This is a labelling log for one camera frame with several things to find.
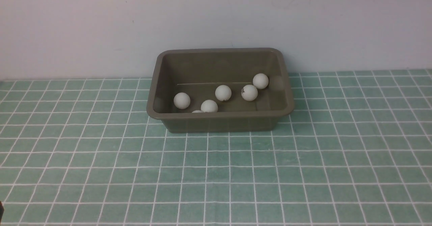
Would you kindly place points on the olive green plastic bin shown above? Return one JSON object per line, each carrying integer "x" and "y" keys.
{"x": 198, "y": 72}

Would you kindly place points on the green checkered tablecloth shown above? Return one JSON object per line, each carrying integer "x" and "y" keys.
{"x": 356, "y": 151}

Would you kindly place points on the black object at edge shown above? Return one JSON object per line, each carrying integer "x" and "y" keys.
{"x": 1, "y": 211}

